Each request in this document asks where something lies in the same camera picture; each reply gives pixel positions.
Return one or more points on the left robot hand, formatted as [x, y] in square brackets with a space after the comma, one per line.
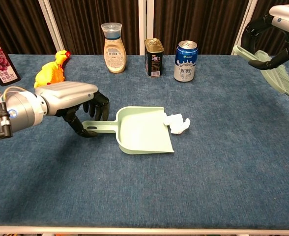
[68, 92]

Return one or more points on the mint green hand brush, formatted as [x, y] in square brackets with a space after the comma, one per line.
[282, 78]

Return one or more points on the mint green dustpan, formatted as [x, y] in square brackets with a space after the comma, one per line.
[139, 132]

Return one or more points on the white paper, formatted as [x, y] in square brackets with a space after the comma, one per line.
[177, 124]

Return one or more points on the yellow rubber chicken toy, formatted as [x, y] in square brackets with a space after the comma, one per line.
[51, 72]

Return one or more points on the black corrugated partition panel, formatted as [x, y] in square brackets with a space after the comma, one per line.
[262, 9]
[85, 22]
[16, 24]
[196, 19]

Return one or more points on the beige sauce bottle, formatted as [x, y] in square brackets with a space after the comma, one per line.
[114, 56]

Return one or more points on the grape juice bottle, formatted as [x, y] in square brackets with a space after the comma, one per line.
[0, 64]

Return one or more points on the black tin with gold lid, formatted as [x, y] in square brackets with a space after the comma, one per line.
[154, 61]

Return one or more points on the blue milk drink can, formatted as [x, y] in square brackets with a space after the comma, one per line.
[185, 64]

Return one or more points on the blue table mat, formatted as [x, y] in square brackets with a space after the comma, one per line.
[183, 184]

